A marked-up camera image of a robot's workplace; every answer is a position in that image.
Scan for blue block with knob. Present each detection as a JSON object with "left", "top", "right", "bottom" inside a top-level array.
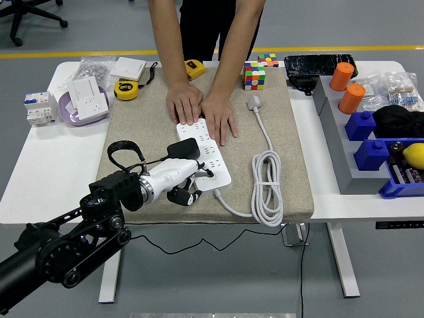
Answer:
[
  {"left": 344, "top": 111, "right": 378, "bottom": 142},
  {"left": 353, "top": 138, "right": 391, "bottom": 172}
]

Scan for black office chair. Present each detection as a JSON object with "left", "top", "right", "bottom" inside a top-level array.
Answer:
[{"left": 0, "top": 0, "right": 70, "bottom": 47}]

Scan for round yellow tape measure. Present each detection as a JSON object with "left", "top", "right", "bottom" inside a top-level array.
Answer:
[{"left": 113, "top": 62, "right": 159, "bottom": 101}]

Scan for black desk controller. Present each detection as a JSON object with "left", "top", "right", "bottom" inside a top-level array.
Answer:
[{"left": 375, "top": 221, "right": 424, "bottom": 230}]

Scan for clear bag of resistors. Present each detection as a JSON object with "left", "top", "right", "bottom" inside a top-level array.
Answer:
[{"left": 386, "top": 71, "right": 420, "bottom": 112}]

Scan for large puzzle cube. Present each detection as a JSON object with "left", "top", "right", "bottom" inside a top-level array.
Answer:
[{"left": 243, "top": 62, "right": 267, "bottom": 91}]

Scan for white switch panel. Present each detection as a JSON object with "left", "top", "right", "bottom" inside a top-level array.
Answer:
[{"left": 109, "top": 56, "right": 148, "bottom": 82}]

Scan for purple bowl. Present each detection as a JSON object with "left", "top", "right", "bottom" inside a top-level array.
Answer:
[{"left": 58, "top": 86, "right": 111, "bottom": 127}]

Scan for black cloth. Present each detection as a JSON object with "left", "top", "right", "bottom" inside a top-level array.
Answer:
[{"left": 372, "top": 105, "right": 424, "bottom": 140}]

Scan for white power cord with plug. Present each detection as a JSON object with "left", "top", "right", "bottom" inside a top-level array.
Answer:
[{"left": 213, "top": 95, "right": 285, "bottom": 228}]

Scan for person's right hand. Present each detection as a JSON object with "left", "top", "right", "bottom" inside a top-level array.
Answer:
[{"left": 166, "top": 81, "right": 204, "bottom": 126}]

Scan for orange cylinder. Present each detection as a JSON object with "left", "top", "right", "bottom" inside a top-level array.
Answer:
[
  {"left": 338, "top": 83, "right": 366, "bottom": 115},
  {"left": 329, "top": 62, "right": 356, "bottom": 92}
]

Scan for black adapter box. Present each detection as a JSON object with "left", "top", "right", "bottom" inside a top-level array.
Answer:
[{"left": 287, "top": 76, "right": 317, "bottom": 97}]

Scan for thin black hanging cable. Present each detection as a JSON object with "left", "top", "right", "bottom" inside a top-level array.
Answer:
[{"left": 124, "top": 223, "right": 311, "bottom": 318}]

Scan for grey stepped block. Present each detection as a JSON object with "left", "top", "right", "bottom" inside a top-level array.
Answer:
[{"left": 313, "top": 75, "right": 394, "bottom": 195}]

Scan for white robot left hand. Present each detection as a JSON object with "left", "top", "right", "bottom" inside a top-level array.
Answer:
[{"left": 144, "top": 158, "right": 216, "bottom": 207}]

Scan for boxy yellow tape measure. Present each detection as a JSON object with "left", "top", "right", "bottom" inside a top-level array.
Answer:
[{"left": 184, "top": 58, "right": 207, "bottom": 82}]

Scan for white table leg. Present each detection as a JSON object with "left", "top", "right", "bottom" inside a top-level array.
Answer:
[
  {"left": 326, "top": 222, "right": 361, "bottom": 298},
  {"left": 98, "top": 250, "right": 124, "bottom": 304}
]

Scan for white power strip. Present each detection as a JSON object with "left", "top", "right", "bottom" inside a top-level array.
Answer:
[{"left": 176, "top": 119, "right": 233, "bottom": 193}]

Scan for white wall switch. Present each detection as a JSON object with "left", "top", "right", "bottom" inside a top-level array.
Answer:
[{"left": 68, "top": 76, "right": 102, "bottom": 107}]

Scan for grey-brown fabric mat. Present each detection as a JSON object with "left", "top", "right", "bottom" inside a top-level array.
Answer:
[{"left": 93, "top": 65, "right": 315, "bottom": 226}]

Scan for white wall socket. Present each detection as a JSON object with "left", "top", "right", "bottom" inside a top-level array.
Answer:
[{"left": 76, "top": 92, "right": 110, "bottom": 121}]

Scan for black plug with cord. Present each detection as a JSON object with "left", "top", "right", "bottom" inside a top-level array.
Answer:
[{"left": 144, "top": 138, "right": 201, "bottom": 166}]

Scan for metal bracket under table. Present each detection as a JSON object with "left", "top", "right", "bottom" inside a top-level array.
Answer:
[{"left": 280, "top": 223, "right": 311, "bottom": 248}]

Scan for white circuit breaker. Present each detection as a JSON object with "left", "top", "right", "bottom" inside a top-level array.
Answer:
[{"left": 23, "top": 91, "right": 58, "bottom": 127}]

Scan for yellow lemon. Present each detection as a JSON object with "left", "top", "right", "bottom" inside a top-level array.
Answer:
[{"left": 402, "top": 142, "right": 424, "bottom": 170}]

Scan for black plastic tray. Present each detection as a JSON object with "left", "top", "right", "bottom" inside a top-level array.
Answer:
[{"left": 284, "top": 54, "right": 360, "bottom": 80}]

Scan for clear bag of white parts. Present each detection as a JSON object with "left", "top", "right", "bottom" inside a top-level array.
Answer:
[{"left": 352, "top": 73, "right": 388, "bottom": 113}]

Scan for small puzzle cube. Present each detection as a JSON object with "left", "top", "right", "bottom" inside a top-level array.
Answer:
[{"left": 257, "top": 52, "right": 280, "bottom": 69}]

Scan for person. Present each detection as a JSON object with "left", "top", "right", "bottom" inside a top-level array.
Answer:
[{"left": 178, "top": 0, "right": 258, "bottom": 62}]

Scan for blue plastic bin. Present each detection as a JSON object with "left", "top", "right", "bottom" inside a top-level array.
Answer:
[{"left": 378, "top": 138, "right": 424, "bottom": 199}]

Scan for dark cylinder parts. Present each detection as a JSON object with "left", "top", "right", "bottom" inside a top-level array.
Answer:
[{"left": 390, "top": 158, "right": 424, "bottom": 185}]

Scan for person's left hand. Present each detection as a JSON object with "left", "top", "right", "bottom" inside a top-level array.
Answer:
[{"left": 200, "top": 89, "right": 239, "bottom": 147}]

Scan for clear bag of screws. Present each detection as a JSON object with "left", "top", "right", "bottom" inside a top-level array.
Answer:
[{"left": 58, "top": 56, "right": 117, "bottom": 90}]

